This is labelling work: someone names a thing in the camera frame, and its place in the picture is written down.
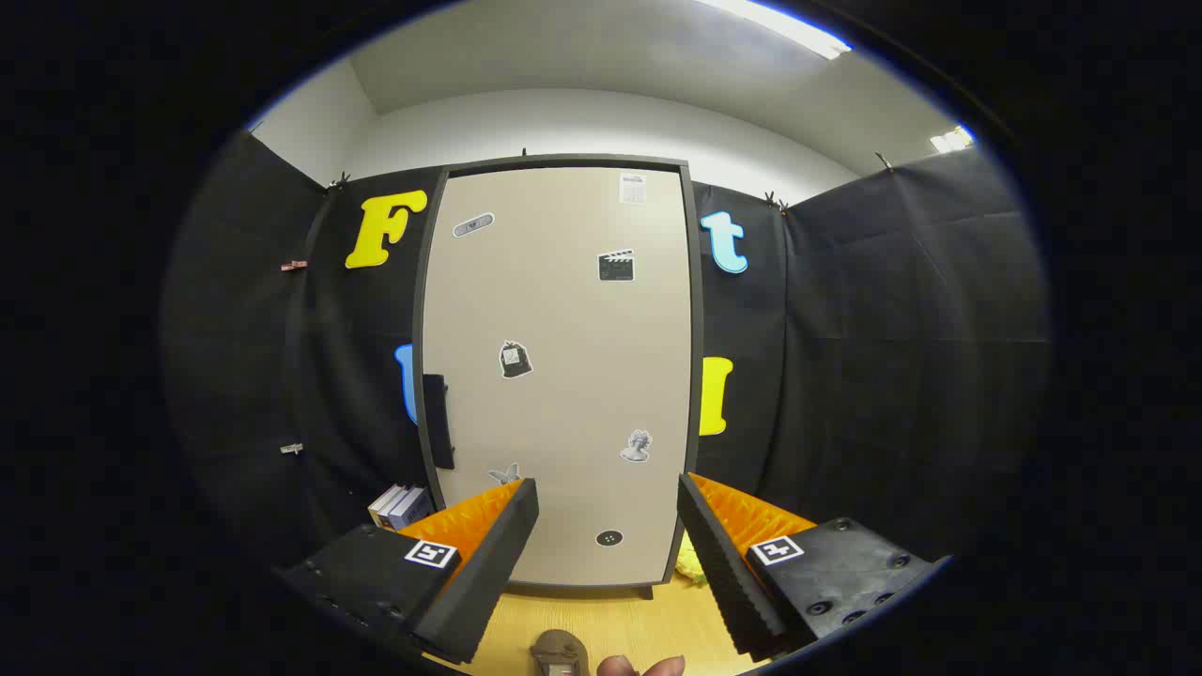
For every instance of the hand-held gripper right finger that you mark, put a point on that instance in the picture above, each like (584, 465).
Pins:
(728, 563)

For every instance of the blue cover book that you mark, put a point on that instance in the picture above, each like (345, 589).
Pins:
(413, 509)

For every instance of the long ceiling light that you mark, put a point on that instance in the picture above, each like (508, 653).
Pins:
(789, 28)

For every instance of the black backdrop cloth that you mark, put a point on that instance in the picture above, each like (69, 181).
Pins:
(892, 357)

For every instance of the grey shoe cabinet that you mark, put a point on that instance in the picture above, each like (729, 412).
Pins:
(563, 161)

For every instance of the brown fuzzy shoe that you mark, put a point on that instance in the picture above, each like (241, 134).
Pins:
(559, 648)

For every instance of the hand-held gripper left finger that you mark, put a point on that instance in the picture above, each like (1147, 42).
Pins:
(488, 563)

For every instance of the yellow plush toy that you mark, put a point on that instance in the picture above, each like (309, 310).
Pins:
(693, 563)

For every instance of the small ceiling light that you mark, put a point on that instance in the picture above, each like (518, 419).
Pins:
(951, 141)

